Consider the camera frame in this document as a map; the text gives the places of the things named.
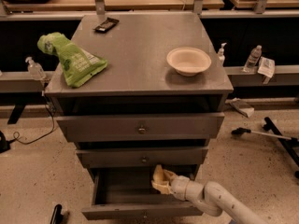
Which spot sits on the black metal stand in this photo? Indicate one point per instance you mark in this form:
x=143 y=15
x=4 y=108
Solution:
x=265 y=147

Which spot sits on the black object on floor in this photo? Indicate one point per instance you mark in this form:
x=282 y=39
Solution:
x=59 y=215

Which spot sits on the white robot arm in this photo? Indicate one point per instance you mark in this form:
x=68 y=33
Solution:
x=211 y=198

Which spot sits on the grey box on floor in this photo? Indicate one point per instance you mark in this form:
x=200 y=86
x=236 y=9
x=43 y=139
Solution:
x=242 y=107

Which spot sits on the grey bottom drawer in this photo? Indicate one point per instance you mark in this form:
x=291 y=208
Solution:
x=127 y=192

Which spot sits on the clear sanitizer pump bottle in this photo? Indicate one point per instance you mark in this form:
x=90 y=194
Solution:
x=35 y=69

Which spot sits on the grey drawer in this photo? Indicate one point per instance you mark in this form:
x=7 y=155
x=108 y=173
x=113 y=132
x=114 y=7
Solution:
x=127 y=192
x=145 y=156
x=140 y=127

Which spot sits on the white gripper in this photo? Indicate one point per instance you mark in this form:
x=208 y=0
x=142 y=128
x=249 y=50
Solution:
x=177 y=186

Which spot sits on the grey middle drawer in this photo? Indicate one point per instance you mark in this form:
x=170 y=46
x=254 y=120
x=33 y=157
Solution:
x=145 y=156

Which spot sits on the clear water bottle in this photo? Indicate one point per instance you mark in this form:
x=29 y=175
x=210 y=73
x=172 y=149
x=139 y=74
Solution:
x=253 y=58

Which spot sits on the white paper packet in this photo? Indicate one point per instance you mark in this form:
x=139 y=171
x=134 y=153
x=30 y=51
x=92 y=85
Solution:
x=266 y=67

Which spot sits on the green snack bag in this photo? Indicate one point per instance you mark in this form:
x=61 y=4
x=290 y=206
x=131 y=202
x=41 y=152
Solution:
x=78 y=65

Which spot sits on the grey top drawer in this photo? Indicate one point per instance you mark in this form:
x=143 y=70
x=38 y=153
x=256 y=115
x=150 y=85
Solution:
x=140 y=127

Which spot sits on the wooden back shelf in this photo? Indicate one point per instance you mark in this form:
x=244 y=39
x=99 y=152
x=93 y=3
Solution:
x=110 y=5

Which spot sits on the black snack bar wrapper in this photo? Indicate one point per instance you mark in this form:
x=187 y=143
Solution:
x=106 y=25

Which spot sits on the white paper bowl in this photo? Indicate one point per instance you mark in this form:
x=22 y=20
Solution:
x=188 y=61

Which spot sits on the grey drawer cabinet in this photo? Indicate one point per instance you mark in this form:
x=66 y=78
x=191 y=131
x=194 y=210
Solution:
x=139 y=81

